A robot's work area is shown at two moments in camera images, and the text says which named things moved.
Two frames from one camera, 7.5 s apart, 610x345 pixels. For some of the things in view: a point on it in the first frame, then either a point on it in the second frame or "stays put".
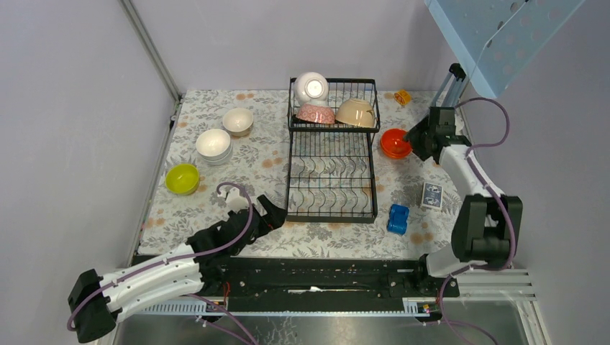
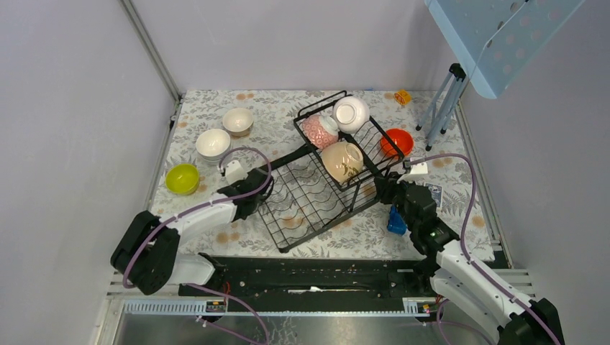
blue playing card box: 431,196 stays put
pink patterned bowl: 316,113 to 320,131
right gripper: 413,133 to 385,186
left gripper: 274,218 to 237,186
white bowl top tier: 310,86 to 350,114
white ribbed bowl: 214,146 stays put
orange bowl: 393,144 stays put
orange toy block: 402,96 stays put
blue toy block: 398,219 stays put
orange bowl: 395,146 stays put
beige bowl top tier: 356,111 to 343,161
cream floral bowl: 238,121 stays put
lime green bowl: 183,179 stays put
